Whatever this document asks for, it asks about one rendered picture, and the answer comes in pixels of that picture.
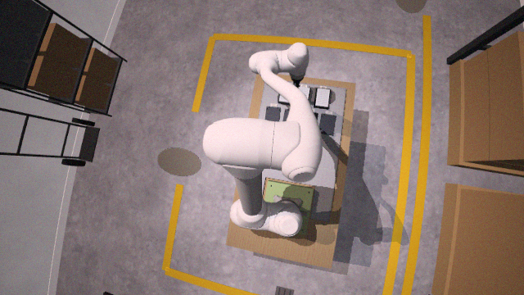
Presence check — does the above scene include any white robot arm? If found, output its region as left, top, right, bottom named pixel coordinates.
left=203, top=43, right=323, bottom=237

